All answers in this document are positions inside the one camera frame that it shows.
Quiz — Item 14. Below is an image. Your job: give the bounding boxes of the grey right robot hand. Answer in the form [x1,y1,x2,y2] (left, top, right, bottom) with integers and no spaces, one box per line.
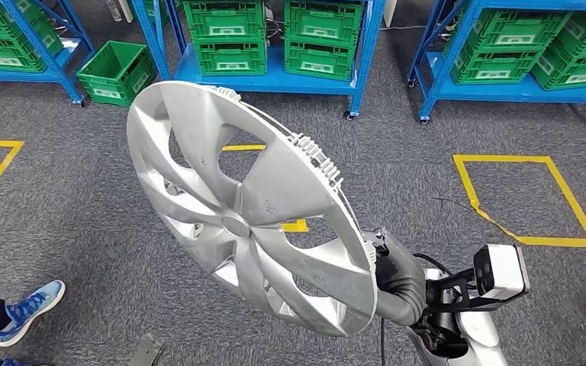
[363,228,428,300]

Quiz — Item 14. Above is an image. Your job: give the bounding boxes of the silver plastic wheel hubcap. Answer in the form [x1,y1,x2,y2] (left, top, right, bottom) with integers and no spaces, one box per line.
[126,80,379,339]

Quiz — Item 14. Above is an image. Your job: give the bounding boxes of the blue metal shelf rack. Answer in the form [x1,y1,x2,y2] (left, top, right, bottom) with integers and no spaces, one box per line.
[130,0,388,121]
[0,0,96,108]
[406,0,586,131]

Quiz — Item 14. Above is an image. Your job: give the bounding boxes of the thin black floor thread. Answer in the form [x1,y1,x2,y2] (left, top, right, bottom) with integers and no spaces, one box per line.
[430,195,476,214]

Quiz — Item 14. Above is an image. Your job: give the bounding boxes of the person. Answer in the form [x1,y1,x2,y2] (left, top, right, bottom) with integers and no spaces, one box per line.
[0,280,66,366]

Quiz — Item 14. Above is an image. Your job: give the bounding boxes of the black hanging arm cable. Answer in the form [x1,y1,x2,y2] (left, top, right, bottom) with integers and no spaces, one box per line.
[378,318,387,366]

